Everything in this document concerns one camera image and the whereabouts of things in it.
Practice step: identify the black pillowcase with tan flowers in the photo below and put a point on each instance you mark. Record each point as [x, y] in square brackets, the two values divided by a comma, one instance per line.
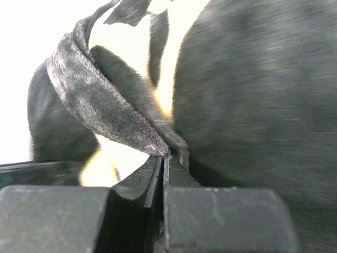
[243, 92]

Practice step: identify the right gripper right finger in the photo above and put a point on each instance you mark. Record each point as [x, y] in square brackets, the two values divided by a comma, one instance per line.
[202, 219]

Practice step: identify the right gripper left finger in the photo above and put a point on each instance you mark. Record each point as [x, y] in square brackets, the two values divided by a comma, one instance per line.
[44, 209]

